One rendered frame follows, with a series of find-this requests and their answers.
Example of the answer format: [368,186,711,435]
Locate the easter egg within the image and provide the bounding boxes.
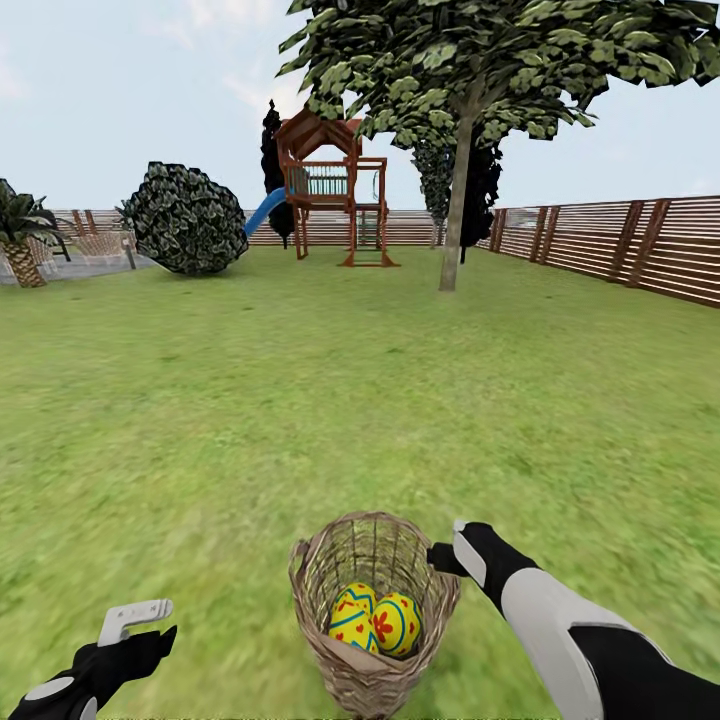
[329,602,380,653]
[331,576,379,618]
[371,591,424,658]

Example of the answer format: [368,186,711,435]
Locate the wicker basket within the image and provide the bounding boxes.
[287,510,462,720]

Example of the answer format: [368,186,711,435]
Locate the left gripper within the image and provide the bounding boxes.
[73,626,177,692]

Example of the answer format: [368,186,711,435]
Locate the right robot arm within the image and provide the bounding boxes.
[427,521,720,720]

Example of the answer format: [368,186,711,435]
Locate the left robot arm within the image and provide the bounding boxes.
[8,600,177,720]

